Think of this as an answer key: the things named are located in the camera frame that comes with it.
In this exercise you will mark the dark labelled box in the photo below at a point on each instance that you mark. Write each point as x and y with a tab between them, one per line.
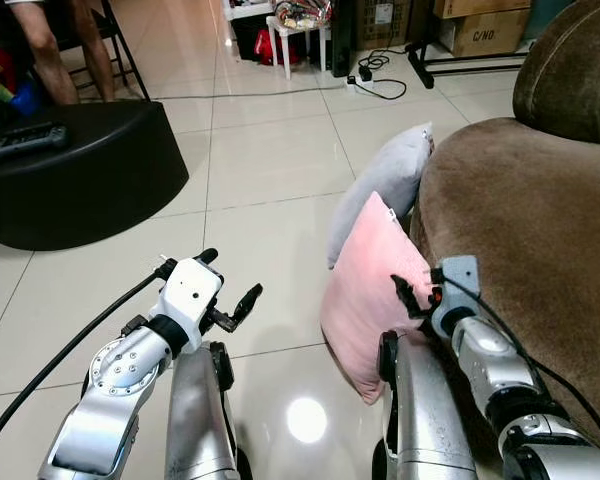
385	20

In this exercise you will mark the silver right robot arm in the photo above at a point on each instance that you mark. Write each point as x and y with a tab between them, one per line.
520	390

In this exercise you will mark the red bag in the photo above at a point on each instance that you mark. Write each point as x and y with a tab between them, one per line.
272	48

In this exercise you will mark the white power strip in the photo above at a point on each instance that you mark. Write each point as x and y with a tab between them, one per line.
363	82

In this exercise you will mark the printed cardboard box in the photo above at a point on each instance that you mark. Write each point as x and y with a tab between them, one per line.
485	35

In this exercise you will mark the silver right robot leg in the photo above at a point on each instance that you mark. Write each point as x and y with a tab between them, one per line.
425	420

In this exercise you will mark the black game controller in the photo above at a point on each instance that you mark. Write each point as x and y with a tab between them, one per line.
25	140

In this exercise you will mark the black metal rack stand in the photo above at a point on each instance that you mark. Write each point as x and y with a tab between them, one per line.
450	62

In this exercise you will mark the silver left robot leg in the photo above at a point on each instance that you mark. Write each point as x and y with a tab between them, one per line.
198	420

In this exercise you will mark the silver robot leg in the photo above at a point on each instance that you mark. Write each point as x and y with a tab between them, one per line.
425	420
198	420

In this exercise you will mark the pink velvet pillow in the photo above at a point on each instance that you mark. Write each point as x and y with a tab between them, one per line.
365	300

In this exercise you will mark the brown velvet sofa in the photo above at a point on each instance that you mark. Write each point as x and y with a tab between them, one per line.
540	220

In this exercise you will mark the person with bare legs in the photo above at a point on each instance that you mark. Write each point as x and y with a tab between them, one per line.
48	50

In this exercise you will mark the plain cardboard box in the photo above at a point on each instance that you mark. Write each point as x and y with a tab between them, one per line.
480	6

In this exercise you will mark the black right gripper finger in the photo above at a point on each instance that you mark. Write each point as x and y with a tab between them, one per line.
406	296

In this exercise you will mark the colourful patterned bundle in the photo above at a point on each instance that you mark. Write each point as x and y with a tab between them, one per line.
305	12

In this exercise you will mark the black metal chair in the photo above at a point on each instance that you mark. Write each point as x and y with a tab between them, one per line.
120	45

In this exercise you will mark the black rounded ottoman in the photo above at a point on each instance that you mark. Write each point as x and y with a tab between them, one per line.
90	190

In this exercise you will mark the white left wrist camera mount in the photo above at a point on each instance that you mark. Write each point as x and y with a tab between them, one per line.
190	295

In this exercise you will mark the white small stool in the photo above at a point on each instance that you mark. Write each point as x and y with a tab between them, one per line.
298	35

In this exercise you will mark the grey pillow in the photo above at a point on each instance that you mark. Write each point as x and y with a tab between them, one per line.
385	180

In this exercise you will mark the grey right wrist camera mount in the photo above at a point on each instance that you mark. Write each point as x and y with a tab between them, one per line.
458	290

